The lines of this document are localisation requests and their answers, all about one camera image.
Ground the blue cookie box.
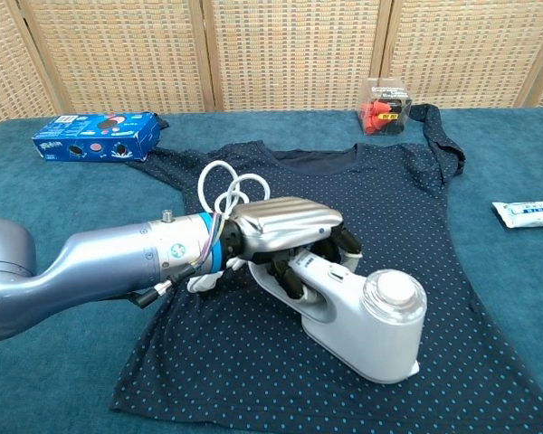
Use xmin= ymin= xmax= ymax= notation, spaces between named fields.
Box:
xmin=32 ymin=111 xmax=161 ymax=163

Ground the woven bamboo folding screen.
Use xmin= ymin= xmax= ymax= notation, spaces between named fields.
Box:
xmin=0 ymin=0 xmax=543 ymax=132

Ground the teal table cover cloth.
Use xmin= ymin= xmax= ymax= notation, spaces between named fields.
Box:
xmin=0 ymin=106 xmax=543 ymax=434

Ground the white handheld steamer with cord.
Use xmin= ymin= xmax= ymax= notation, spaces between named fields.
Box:
xmin=248 ymin=252 xmax=429 ymax=385

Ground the clear coffee capsule box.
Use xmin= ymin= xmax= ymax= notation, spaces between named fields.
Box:
xmin=357 ymin=76 xmax=413 ymax=137

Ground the navy polka dot shirt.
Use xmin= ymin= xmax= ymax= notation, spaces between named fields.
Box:
xmin=110 ymin=102 xmax=543 ymax=434

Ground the white blue toothpaste tube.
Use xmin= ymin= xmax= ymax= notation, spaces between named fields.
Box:
xmin=491 ymin=200 xmax=543 ymax=231

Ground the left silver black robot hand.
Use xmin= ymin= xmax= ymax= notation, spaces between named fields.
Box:
xmin=221 ymin=196 xmax=363 ymax=302

